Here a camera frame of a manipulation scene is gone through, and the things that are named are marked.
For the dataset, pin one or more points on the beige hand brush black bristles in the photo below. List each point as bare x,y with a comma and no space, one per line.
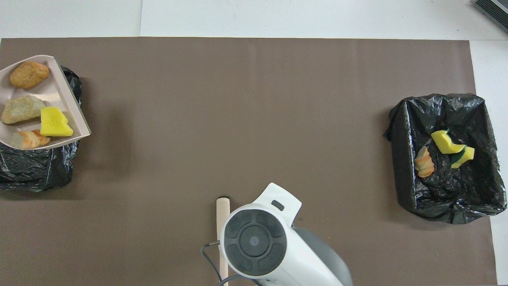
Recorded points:
223,210

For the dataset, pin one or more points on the orange striped bread piece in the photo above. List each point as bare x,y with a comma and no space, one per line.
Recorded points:
424,163

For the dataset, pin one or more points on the notched yellow sponge piece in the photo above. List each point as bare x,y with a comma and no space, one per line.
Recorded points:
446,143

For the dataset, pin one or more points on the blocky yellow sponge piece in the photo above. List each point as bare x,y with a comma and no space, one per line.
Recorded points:
55,123

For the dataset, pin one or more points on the beige plastic dustpan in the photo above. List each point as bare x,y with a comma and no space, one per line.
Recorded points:
59,95

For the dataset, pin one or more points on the wedge yellow sponge piece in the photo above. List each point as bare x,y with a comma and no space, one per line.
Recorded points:
468,154

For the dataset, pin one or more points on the pale beige bread piece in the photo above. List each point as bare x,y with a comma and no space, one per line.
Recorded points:
29,140

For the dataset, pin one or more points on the brown fried nugget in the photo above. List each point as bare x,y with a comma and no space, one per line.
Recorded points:
29,74

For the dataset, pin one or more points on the pale green crusty piece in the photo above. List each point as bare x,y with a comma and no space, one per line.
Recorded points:
22,109

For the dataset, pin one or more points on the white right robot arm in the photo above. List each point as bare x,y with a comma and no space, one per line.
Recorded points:
270,246

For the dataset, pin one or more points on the black bag lined bin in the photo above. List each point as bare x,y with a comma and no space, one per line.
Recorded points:
35,169
456,190

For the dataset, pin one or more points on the brown table mat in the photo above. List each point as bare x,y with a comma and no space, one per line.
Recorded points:
254,99

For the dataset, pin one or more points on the dark grey ribbed device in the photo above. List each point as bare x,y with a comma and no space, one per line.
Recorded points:
494,10

